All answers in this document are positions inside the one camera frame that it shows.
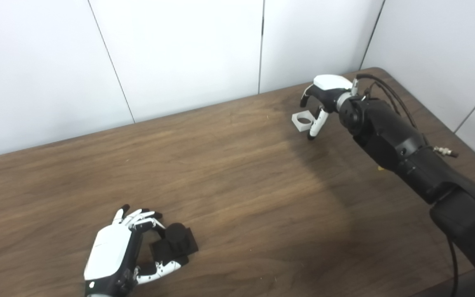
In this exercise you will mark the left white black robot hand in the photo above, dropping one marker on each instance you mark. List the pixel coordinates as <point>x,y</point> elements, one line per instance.
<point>107,251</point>

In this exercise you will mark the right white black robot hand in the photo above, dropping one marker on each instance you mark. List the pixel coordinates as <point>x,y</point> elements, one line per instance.
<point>330,84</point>

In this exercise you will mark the white square piece with hole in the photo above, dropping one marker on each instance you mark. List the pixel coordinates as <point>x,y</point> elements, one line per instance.
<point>296,122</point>

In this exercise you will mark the black peg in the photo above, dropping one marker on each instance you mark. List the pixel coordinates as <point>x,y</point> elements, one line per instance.
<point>175,243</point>

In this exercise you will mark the silver forearm connector plug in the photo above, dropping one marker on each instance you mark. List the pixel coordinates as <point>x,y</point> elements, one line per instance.
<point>443,151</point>

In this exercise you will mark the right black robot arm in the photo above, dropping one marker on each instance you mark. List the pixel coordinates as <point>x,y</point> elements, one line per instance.
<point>394,140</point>

